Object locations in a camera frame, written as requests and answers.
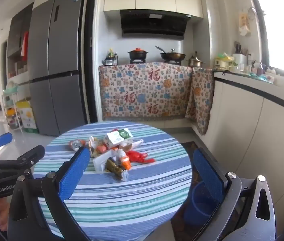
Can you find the condiment bottle rack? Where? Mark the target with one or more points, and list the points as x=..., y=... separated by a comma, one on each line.
x=110, y=59

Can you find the steel pot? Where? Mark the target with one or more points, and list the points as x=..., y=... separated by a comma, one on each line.
x=195, y=62

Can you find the small orange capped bottle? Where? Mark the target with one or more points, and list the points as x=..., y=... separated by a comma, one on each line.
x=125, y=163

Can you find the blue striped tablecloth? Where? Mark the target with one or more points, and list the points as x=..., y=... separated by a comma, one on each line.
x=131, y=193

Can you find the brown glass bottle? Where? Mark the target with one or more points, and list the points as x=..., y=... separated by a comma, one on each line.
x=114, y=167

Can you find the hexagon patterned rug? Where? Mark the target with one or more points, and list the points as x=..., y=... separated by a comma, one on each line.
x=188, y=146

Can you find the black range hood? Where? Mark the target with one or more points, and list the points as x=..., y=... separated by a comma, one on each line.
x=154, y=26

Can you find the pale yellow container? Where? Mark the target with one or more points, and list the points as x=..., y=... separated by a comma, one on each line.
x=223, y=59

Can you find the narrow floral patterned cloth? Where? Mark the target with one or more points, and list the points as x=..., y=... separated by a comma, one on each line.
x=200, y=100

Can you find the hanging beige bag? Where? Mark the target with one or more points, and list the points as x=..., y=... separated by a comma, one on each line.
x=243, y=23

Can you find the white kitchen counter cabinet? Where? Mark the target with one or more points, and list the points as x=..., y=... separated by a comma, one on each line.
x=257, y=130

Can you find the wide floral patterned cloth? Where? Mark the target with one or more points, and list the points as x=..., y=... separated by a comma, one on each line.
x=144, y=93

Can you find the black pot with orange lid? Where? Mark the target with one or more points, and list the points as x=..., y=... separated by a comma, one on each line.
x=138, y=54

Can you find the grey wall shelf unit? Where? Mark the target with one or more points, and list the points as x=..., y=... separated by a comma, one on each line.
x=15, y=30

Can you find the wok with lid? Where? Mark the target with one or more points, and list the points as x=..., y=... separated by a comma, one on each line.
x=172, y=55

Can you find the black gas stove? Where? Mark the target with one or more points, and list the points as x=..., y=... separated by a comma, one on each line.
x=137, y=61

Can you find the red hanging decoration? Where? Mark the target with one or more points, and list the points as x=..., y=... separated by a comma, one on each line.
x=24, y=45

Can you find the red white packet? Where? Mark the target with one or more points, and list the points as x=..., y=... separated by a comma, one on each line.
x=99, y=146

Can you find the grey refrigerator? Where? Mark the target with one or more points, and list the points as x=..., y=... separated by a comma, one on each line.
x=56, y=55

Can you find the orange drink can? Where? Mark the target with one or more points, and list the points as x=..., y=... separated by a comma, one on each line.
x=75, y=144

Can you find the plain white drink carton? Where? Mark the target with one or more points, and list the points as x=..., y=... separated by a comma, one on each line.
x=111, y=141

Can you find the window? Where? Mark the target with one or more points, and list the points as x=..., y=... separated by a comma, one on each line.
x=282, y=30

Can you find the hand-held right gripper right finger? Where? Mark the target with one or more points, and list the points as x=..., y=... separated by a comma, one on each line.
x=208, y=175

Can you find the clear plastic container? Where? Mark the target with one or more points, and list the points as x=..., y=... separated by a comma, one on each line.
x=100, y=162

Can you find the white knife holder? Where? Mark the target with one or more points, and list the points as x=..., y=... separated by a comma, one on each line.
x=239, y=59

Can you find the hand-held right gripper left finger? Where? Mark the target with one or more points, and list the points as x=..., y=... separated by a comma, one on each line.
x=74, y=173

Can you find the red plastic bag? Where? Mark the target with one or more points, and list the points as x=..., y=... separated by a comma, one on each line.
x=135, y=156

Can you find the green white storage rack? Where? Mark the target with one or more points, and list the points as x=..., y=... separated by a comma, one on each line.
x=9, y=90

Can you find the blue plastic basket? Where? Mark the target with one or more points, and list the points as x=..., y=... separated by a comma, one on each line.
x=199, y=205

